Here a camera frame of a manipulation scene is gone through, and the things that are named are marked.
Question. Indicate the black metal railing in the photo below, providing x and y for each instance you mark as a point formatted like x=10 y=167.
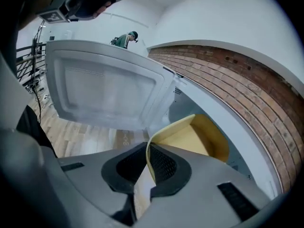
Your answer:
x=26 y=60

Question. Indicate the person's left hand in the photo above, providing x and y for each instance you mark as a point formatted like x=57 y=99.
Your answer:
x=102 y=9

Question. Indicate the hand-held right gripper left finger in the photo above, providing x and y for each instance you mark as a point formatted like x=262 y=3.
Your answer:
x=95 y=179

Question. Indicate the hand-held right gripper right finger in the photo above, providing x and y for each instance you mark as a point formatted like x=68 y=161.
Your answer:
x=202 y=189

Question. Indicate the bowl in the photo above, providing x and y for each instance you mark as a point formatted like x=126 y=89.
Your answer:
x=190 y=136

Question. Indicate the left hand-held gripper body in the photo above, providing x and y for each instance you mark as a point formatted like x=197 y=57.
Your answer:
x=61 y=3

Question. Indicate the person's left forearm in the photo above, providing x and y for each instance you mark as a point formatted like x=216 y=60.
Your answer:
x=28 y=16

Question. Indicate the table with patterned cloth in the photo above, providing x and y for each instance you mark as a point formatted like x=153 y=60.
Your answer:
x=126 y=138

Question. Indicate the person's black printed t-shirt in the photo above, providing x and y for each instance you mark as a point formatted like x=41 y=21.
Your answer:
x=31 y=127

